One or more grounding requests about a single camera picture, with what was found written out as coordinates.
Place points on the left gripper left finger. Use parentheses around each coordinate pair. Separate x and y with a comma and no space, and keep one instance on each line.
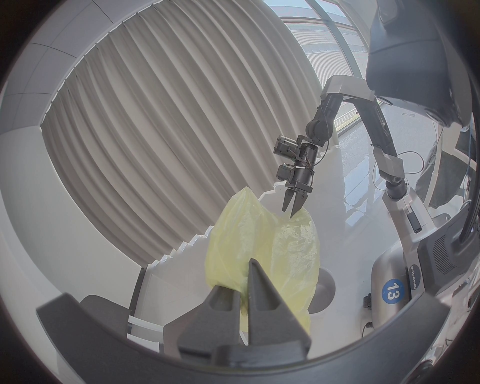
(221,318)

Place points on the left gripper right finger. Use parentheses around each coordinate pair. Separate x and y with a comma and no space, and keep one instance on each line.
(270,318)

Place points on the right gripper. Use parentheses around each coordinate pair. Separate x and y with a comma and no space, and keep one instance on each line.
(300,180)

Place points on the yellow plastic bag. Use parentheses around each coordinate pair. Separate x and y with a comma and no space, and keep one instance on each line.
(270,240)

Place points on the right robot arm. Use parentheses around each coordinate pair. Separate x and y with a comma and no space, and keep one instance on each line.
(348,86)

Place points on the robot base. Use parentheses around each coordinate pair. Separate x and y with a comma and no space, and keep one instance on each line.
(390,270)

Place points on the white trash bin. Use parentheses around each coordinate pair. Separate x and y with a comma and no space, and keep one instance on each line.
(326,288)

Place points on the pale grey curtain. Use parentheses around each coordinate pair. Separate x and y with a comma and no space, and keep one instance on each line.
(168,131)

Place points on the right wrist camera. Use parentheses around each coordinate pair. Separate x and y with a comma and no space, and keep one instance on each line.
(285,172)

